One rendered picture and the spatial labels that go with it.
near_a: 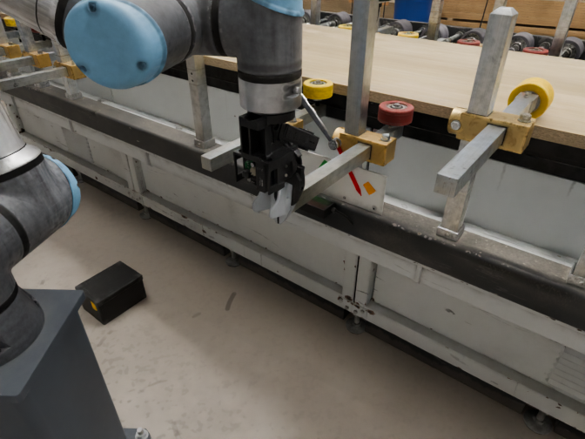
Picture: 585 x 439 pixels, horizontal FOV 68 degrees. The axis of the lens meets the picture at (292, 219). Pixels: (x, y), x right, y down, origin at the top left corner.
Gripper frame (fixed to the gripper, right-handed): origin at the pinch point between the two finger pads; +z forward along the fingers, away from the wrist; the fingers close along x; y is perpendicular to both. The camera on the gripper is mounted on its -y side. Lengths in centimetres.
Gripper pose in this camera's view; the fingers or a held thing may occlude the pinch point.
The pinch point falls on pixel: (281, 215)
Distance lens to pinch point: 75.7
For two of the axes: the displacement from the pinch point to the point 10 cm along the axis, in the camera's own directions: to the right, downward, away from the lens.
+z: 0.0, 8.3, 5.5
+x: 7.9, 3.4, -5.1
